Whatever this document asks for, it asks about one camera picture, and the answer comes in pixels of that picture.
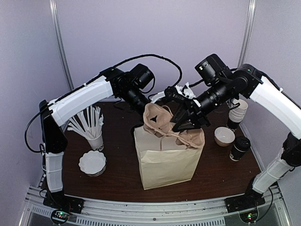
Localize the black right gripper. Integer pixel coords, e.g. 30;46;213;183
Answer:
170;78;233;132

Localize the brown pulp cup carrier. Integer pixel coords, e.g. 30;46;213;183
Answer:
143;103;205;149

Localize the cream paper bag with handles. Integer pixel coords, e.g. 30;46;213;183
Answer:
134;126;205;190

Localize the stack of paper cups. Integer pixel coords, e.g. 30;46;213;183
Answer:
226;99;248;132

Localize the black plastic cup lid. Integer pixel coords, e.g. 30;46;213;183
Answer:
234;136;251;152

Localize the single black paper cup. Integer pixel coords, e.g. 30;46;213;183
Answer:
230;144;248;161

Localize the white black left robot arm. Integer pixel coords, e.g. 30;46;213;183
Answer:
40;64;155;209

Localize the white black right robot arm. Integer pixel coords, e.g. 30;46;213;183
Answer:
171;54;301;208

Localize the white round ceramic bowl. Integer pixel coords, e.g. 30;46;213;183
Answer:
214;127;235;147

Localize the paper cup holding straws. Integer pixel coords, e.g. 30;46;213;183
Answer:
87;133;104;152

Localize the bundle of white wrapped straws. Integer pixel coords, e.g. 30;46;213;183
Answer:
67;106;104;140

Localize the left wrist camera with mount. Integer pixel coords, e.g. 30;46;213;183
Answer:
150;91;166;103

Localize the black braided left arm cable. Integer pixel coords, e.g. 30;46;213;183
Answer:
24;54;183;153

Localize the right aluminium frame post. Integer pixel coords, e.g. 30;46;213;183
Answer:
237;0;256;66

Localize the aluminium frame post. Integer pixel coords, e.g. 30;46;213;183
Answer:
49;0;74;90
237;0;256;66

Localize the aluminium front rail base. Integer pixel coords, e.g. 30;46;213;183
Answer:
16;186;293;226

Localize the left aluminium frame post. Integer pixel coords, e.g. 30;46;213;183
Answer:
49;0;74;90

